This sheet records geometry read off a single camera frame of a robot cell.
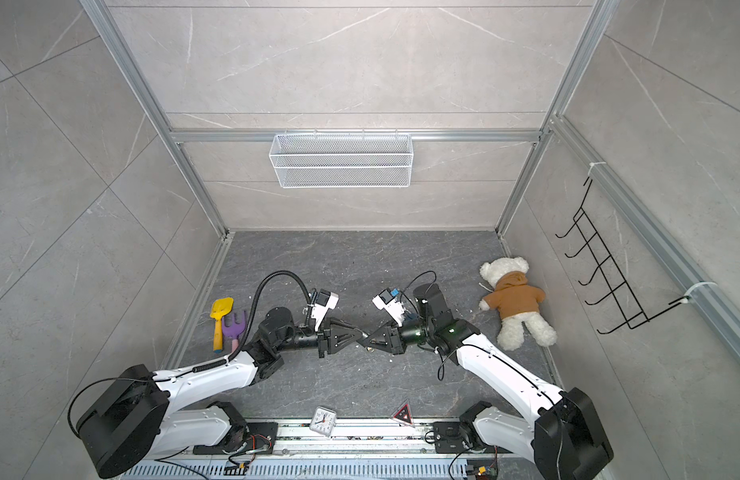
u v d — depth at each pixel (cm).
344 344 69
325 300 66
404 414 77
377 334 70
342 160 101
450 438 73
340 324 70
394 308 68
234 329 92
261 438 73
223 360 55
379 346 69
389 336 66
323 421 75
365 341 70
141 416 41
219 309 95
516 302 93
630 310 58
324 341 65
